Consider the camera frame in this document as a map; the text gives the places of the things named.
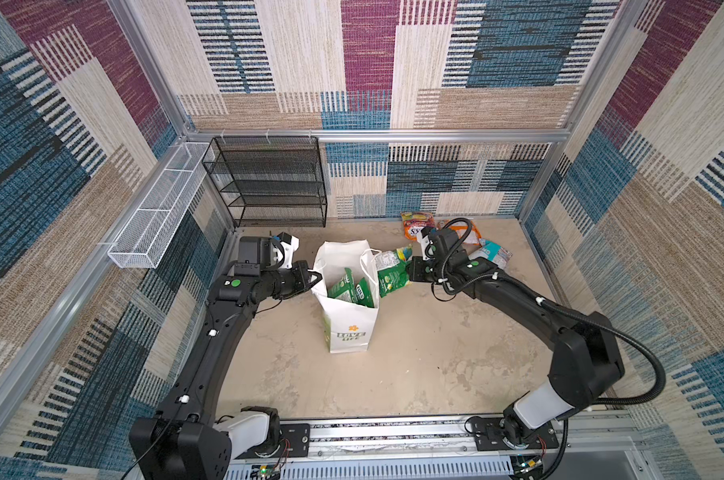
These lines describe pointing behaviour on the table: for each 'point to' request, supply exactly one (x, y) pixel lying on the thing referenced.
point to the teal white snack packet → (493, 252)
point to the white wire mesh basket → (150, 232)
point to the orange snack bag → (473, 238)
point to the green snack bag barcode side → (358, 293)
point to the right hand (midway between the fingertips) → (408, 271)
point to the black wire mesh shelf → (272, 181)
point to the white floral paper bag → (349, 326)
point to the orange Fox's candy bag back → (413, 222)
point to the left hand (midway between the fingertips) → (322, 272)
